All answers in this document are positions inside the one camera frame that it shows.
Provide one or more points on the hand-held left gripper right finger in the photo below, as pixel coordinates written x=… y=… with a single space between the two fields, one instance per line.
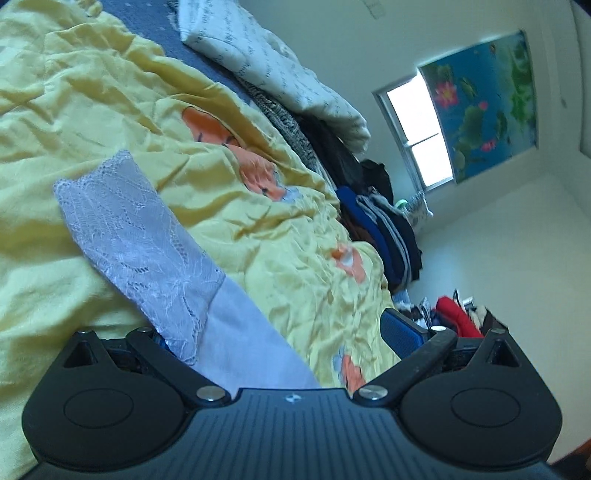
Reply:
x=402 y=334

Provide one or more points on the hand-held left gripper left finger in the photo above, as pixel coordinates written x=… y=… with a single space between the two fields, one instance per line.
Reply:
x=184 y=374

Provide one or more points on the white lace underwear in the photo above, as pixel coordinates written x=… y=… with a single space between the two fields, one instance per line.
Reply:
x=152 y=249

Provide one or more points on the red jacket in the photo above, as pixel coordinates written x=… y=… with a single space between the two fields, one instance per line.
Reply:
x=455 y=316

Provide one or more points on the grey garment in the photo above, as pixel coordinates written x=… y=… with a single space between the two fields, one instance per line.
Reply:
x=392 y=226

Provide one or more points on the blue garment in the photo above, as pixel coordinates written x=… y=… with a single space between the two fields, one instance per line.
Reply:
x=364 y=217

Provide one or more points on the black garment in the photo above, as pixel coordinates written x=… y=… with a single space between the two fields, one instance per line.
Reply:
x=339 y=154

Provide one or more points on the window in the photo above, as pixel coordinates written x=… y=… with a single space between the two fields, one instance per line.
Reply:
x=415 y=124

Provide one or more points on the grey knit cloth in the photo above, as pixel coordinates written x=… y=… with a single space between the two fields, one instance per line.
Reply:
x=286 y=124

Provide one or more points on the lotus print roller blind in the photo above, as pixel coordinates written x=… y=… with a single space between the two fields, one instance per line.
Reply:
x=485 y=101

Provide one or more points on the yellow printed blanket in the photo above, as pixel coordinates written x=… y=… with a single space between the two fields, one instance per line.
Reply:
x=138 y=115

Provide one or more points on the white printed quilt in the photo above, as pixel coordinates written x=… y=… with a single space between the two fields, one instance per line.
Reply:
x=277 y=64

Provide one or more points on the blue bedsheet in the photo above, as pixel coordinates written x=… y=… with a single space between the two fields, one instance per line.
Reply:
x=152 y=32

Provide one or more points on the white wall socket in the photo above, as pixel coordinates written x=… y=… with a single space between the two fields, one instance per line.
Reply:
x=378 y=7

